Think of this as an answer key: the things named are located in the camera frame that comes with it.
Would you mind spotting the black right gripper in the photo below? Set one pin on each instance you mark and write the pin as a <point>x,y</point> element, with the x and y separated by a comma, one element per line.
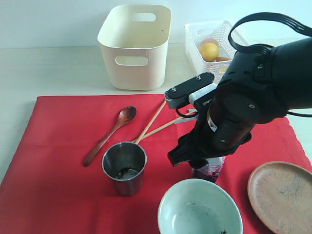
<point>234,110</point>

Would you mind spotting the small milk carton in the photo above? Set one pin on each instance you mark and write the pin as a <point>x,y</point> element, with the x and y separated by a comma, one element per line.
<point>211,170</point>

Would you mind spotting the orange fried food piece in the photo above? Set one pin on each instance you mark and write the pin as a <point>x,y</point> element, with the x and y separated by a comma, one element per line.
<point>218,59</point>

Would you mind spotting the yellow lemon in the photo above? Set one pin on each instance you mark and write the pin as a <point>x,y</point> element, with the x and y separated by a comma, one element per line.
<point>209,51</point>

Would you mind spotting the brown egg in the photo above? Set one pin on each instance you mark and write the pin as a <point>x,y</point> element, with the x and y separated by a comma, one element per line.
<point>210,40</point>

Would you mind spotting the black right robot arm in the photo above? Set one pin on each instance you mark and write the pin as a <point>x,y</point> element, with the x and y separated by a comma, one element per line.
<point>288,68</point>

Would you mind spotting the pale green ceramic bowl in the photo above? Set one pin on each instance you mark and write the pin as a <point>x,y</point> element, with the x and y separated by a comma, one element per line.
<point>196,206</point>

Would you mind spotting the wooden chopstick steep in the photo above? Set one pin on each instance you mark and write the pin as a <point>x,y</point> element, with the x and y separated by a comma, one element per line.
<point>150,123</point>

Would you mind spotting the wooden chopstick flat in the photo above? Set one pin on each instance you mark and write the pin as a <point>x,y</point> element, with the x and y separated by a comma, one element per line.
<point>158,129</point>

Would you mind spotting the brown wooden plate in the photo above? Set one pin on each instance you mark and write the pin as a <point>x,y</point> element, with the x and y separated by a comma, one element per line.
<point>280,194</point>

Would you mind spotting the stainless steel cup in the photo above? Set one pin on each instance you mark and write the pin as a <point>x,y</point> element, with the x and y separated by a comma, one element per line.
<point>124,164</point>

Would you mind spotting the brown wooden spoon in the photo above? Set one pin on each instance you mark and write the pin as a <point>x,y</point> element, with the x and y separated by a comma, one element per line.
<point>125,116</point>

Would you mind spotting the white perforated plastic basket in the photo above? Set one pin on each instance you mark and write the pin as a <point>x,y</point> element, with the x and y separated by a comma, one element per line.
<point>195,33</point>

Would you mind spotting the cream plastic bin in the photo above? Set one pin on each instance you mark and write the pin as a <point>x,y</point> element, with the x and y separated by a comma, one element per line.
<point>134,43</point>

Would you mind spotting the red tablecloth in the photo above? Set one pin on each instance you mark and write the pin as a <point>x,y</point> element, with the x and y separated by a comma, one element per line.
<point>47,190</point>

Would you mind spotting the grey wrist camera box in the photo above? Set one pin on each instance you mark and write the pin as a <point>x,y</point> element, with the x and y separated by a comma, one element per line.
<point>179,94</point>

